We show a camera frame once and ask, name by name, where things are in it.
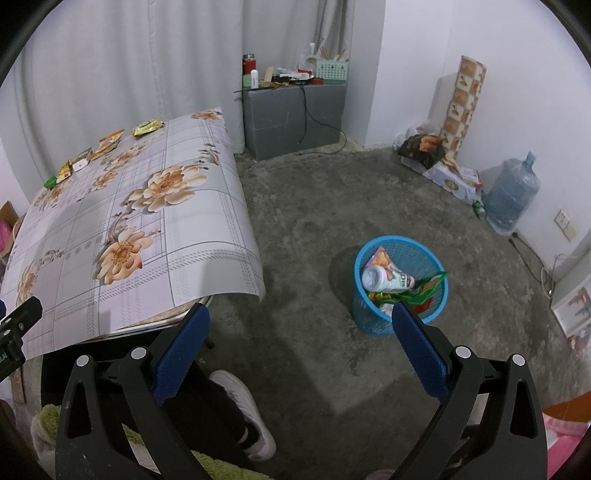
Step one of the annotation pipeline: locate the black plastic bag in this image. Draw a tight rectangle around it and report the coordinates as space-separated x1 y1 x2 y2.
397 133 448 169

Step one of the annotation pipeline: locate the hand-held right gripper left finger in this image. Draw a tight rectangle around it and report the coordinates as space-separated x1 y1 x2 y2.
55 305 211 480

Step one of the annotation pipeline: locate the orange brown board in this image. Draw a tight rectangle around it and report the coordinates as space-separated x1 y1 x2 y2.
542 398 591 422

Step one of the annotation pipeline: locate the metal table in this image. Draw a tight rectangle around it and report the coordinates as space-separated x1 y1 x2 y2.
88 295 217 352

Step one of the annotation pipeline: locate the white curtain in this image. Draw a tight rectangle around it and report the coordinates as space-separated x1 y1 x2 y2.
9 0 355 154

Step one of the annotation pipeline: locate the gold foil packet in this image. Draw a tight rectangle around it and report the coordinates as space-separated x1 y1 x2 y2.
132 119 166 138

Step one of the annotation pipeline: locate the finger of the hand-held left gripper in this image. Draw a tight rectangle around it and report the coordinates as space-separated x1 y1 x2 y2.
0 296 44 340

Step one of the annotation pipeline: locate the person's leg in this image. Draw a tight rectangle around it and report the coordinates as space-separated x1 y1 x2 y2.
159 364 251 459

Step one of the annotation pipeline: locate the white tube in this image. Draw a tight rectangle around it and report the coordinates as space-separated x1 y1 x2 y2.
361 265 417 295

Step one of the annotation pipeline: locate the black cabinet cable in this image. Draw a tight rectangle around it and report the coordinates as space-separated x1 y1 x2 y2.
299 85 347 156

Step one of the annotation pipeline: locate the white shoe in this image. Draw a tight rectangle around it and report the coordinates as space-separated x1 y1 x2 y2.
209 370 277 462

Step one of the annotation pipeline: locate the pink fuzzy cloth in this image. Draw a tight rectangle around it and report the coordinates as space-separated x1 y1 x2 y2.
542 413 591 480

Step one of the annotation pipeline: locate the orange white snack packet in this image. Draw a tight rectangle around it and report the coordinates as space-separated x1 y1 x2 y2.
366 246 394 278

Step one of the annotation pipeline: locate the cardboard box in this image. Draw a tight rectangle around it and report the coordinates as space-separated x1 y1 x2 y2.
0 200 25 260

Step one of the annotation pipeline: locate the white printed carton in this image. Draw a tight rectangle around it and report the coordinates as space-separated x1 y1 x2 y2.
551 267 591 352

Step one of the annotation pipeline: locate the white plastic bag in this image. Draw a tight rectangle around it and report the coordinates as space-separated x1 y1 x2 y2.
392 120 445 149

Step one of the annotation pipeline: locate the black power cable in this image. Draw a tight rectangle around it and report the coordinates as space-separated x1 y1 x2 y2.
507 232 556 278

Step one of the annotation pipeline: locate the blue plastic basket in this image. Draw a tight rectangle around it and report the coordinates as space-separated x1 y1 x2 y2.
351 236 450 337

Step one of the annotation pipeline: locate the patterned wallpaper roll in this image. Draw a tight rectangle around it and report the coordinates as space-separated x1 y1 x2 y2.
439 55 488 156

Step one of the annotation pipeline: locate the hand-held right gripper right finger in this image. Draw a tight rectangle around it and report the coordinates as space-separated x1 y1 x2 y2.
392 302 548 480

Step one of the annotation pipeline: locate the wall socket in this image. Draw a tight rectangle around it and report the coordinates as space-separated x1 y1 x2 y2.
553 209 578 241

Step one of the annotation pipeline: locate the floral tablecloth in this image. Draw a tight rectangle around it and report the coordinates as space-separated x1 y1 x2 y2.
0 107 267 361

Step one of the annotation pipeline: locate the white basket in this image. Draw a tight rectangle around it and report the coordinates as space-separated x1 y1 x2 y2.
307 57 348 84

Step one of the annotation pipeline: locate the flat printed carton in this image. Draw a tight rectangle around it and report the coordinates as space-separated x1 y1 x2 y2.
401 154 484 205

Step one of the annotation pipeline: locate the grey cabinet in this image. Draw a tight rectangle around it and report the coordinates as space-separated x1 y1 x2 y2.
242 82 348 162

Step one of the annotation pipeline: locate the blue water jug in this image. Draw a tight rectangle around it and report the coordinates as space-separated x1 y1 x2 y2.
484 152 541 232

